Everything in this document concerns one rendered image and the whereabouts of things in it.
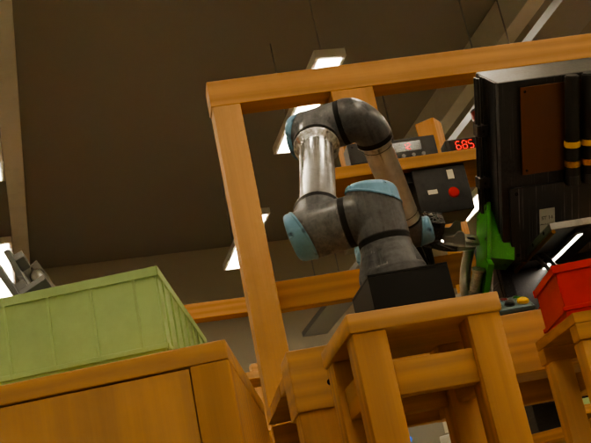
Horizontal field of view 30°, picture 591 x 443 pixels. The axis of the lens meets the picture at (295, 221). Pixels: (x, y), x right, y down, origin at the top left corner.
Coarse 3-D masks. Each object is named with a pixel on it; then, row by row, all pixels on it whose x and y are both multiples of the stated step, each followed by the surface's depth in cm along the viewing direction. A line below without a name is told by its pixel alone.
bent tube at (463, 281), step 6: (468, 234) 314; (468, 240) 310; (474, 240) 310; (468, 252) 312; (462, 258) 314; (468, 258) 312; (462, 264) 314; (468, 264) 313; (462, 270) 314; (468, 270) 313; (462, 276) 313; (468, 276) 313; (462, 282) 313; (468, 282) 313; (462, 288) 311; (468, 288) 311; (462, 294) 310; (468, 294) 307
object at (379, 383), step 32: (480, 320) 221; (352, 352) 218; (384, 352) 216; (448, 352) 219; (480, 352) 219; (352, 384) 229; (384, 384) 214; (416, 384) 216; (448, 384) 217; (480, 384) 219; (512, 384) 217; (352, 416) 233; (384, 416) 212; (448, 416) 242; (480, 416) 239; (512, 416) 215
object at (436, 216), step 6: (420, 216) 308; (432, 216) 308; (438, 216) 309; (432, 222) 305; (438, 222) 305; (444, 222) 307; (438, 228) 307; (444, 228) 307; (438, 234) 308; (438, 240) 308; (426, 246) 308
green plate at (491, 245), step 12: (480, 216) 311; (492, 216) 306; (480, 228) 310; (492, 228) 305; (480, 240) 309; (492, 240) 303; (480, 252) 307; (492, 252) 302; (504, 252) 302; (480, 264) 306; (504, 264) 305
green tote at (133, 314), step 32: (64, 288) 201; (96, 288) 201; (128, 288) 200; (160, 288) 202; (0, 320) 200; (32, 320) 200; (64, 320) 199; (96, 320) 199; (128, 320) 198; (160, 320) 198; (192, 320) 238; (0, 352) 198; (32, 352) 198; (64, 352) 197; (96, 352) 197; (128, 352) 196; (0, 384) 196
